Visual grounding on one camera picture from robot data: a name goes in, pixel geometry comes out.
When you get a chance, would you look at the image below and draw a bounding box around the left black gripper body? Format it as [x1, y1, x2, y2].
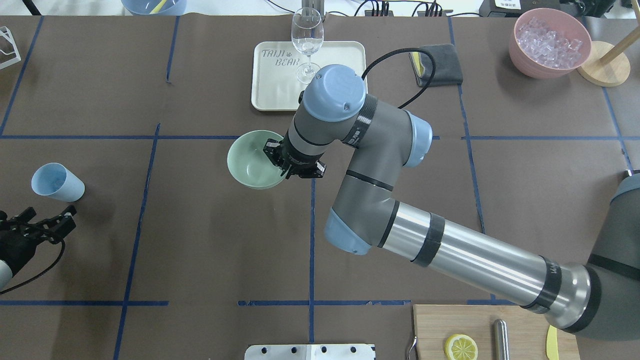
[0, 211, 41, 276]

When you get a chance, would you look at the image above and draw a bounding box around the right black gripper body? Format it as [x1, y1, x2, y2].
[263, 137, 326, 179]

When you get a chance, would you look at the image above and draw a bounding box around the green bowl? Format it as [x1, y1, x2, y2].
[227, 130, 285, 190]

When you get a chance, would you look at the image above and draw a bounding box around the light blue plastic cup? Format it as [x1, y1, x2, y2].
[30, 162, 86, 203]

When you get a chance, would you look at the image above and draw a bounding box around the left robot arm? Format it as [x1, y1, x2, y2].
[0, 205, 77, 295]

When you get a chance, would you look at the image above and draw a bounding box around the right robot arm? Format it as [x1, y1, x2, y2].
[258, 64, 640, 341]

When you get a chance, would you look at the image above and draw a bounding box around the blue bowl with fork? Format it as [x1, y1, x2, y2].
[121, 0, 188, 16]

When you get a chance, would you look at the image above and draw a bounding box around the pink bowl with ice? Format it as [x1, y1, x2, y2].
[509, 7, 592, 79]

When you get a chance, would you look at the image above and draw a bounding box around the cream bear tray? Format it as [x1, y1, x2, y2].
[251, 41, 367, 112]

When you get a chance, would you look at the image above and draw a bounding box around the clear wine glass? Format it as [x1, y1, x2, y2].
[290, 6, 325, 85]

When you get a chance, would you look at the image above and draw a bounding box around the grey folded cloth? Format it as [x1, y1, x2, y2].
[409, 43, 464, 88]

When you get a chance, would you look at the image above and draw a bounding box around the wooden cutting board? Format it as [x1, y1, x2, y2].
[412, 304, 582, 360]

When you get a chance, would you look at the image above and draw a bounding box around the lemon half slice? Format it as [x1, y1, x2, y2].
[443, 333, 479, 360]

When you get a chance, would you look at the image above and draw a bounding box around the yellow plastic knife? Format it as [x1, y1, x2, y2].
[545, 325, 560, 360]

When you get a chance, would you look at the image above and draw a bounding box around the wooden paper towel stand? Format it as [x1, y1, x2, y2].
[577, 26, 640, 87]

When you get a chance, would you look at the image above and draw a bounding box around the white wire cup rack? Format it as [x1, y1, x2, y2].
[0, 26, 22, 69]

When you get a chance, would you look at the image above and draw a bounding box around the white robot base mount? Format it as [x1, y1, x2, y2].
[244, 343, 377, 360]

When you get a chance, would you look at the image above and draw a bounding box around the steel knife handle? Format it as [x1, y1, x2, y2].
[493, 318, 510, 360]

